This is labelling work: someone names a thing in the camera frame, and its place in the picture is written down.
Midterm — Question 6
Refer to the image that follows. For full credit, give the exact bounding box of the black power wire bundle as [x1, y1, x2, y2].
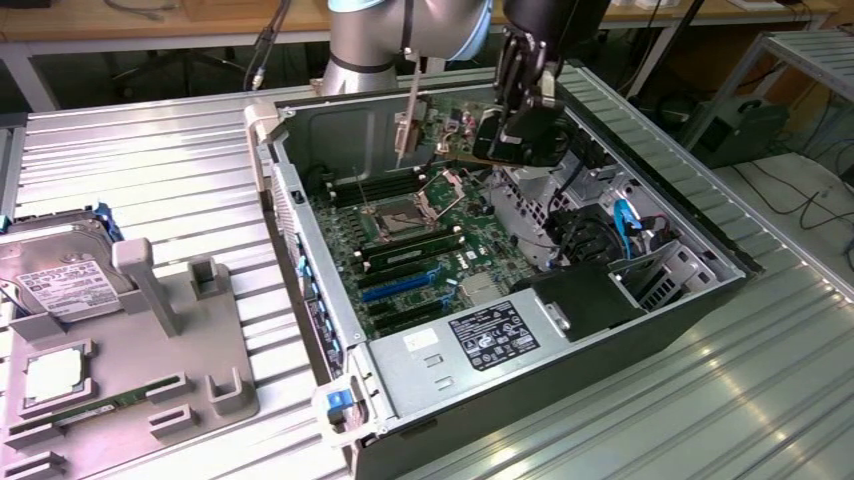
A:
[543, 204, 619, 267]

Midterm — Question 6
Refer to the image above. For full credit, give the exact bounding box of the blue disk wire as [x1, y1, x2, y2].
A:
[610, 198, 646, 262]

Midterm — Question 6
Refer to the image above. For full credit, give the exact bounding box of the green motherboard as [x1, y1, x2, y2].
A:
[309, 162, 543, 339]

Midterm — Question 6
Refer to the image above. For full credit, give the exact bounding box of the open black PC case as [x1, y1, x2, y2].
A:
[243, 73, 766, 480]

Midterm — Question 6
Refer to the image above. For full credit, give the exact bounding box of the black RAM slot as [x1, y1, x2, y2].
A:
[325, 171, 420, 201]
[331, 179, 429, 209]

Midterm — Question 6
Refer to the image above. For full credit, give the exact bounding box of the grey parts rack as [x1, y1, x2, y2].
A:
[0, 212, 261, 480]

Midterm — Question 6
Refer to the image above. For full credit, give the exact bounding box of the silver metal disk bay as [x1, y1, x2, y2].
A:
[489, 149, 635, 266]

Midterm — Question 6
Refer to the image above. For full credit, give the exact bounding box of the green RAM stick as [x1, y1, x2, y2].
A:
[9, 387, 152, 434]

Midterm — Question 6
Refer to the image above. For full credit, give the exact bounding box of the silver hard disk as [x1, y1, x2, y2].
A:
[0, 199, 136, 324]

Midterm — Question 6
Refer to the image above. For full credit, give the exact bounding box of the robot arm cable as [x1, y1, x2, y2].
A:
[248, 0, 296, 92]

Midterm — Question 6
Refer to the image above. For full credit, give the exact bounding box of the silver chipset heatsink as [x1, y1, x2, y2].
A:
[459, 277, 505, 309]

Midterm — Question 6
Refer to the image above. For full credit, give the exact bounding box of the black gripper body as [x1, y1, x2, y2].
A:
[501, 0, 614, 65]

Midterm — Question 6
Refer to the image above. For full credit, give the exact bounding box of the metal CPU socket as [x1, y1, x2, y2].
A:
[363, 168, 468, 242]

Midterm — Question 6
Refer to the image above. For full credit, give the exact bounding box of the blue expansion slot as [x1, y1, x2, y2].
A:
[359, 272, 443, 304]

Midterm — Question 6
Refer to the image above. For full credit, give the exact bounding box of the installed black RAM stick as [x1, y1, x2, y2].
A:
[352, 227, 465, 272]

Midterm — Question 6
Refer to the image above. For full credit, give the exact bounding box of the metal slatted side table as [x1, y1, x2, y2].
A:
[736, 29, 854, 126]

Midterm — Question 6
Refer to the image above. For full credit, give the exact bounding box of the silver power supply unit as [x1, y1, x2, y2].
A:
[365, 287, 579, 422]

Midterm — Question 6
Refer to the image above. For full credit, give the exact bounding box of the wooden desk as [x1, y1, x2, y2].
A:
[0, 0, 835, 114]

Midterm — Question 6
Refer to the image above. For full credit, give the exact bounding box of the black chair base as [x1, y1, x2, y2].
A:
[109, 47, 263, 99]

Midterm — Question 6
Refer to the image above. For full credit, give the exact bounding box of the black expansion slot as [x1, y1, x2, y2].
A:
[369, 304, 447, 338]
[356, 262, 432, 292]

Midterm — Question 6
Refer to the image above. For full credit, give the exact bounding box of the grey box on floor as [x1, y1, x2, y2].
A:
[686, 97, 792, 169]

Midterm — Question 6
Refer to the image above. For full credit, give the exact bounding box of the thin black table cable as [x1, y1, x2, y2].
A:
[732, 163, 854, 232]

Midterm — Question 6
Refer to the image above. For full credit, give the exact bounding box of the green graphics card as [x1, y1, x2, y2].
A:
[392, 47, 570, 172]

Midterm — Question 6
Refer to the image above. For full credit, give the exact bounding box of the silver CPU chip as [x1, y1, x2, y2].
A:
[22, 349, 92, 402]

